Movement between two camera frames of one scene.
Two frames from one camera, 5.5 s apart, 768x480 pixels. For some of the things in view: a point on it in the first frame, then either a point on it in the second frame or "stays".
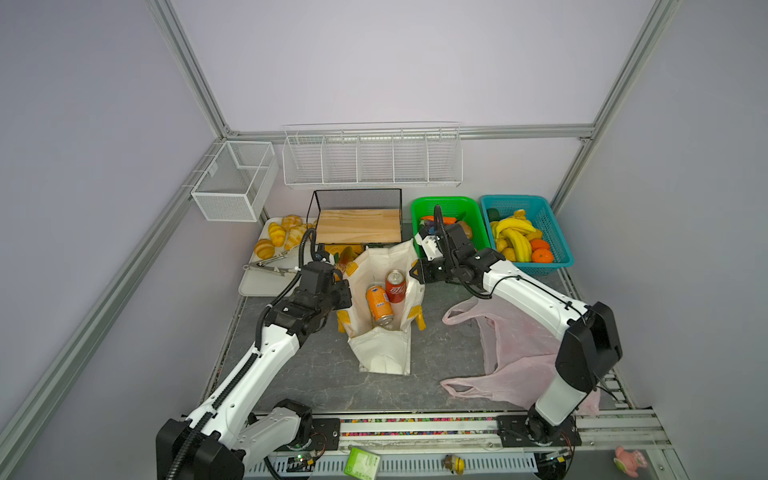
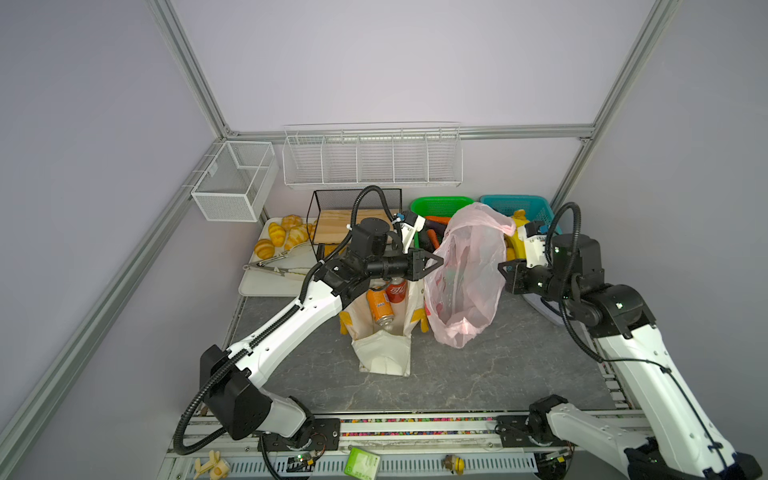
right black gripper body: [439, 270] → [525, 281]
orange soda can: [379, 305] stays
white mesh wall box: [238, 181] stays
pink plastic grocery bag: [524, 350] → [463, 290]
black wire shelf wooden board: [358, 216] stays
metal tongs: [262, 266] stays
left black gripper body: [338, 298] → [406, 265]
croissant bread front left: [264, 249] stays
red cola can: [395, 286] stays
